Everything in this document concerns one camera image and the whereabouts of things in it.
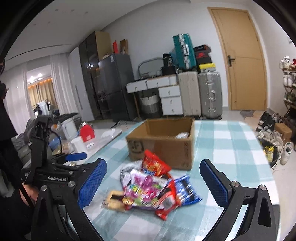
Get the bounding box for blue snack packet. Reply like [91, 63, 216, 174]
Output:
[174, 175, 202, 206]

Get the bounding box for red and silver snack bag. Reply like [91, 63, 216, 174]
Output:
[155, 179, 180, 221]

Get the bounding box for white noodle snack bag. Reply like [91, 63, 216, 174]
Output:
[175, 132, 190, 139]

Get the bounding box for red gift box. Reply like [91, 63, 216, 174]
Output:
[79, 122, 95, 142]

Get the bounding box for cracker packet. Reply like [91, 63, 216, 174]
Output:
[102, 190, 127, 212]

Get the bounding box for checkered teal tablecloth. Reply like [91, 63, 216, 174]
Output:
[84, 120, 280, 240]

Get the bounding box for purple candy bag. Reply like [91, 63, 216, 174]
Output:
[122, 169, 170, 210]

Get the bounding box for red cartoon snack bag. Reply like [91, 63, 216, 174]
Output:
[141, 150, 171, 177]

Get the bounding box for SF cardboard box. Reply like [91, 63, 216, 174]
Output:
[126, 118, 195, 171]

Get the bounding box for cardboard box on floor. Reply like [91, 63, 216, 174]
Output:
[275, 123, 292, 144]

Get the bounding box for woven laundry basket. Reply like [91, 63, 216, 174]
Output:
[140, 92, 161, 118]

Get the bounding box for white curtain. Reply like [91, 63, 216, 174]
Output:
[50, 53, 78, 114]

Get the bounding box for dark refrigerator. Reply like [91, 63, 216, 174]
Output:
[98, 53, 137, 122]

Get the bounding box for silver aluminium suitcase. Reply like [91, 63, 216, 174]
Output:
[198, 71, 223, 120]

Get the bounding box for beige suitcase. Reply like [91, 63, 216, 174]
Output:
[178, 71, 201, 116]

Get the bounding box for white drawer desk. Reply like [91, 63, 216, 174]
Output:
[126, 74, 184, 115]

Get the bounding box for dark tall cabinet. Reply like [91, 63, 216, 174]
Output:
[79, 31, 111, 120]

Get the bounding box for stacked shoe boxes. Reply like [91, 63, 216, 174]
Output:
[193, 45, 216, 73]

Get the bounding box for wooden door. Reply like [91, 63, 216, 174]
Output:
[208, 8, 267, 111]

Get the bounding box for shoe rack with shoes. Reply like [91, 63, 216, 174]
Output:
[279, 56, 295, 128]

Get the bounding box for teal suitcase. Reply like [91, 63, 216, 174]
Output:
[173, 34, 197, 70]

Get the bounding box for black cable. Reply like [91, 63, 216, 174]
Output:
[49, 131, 63, 158]

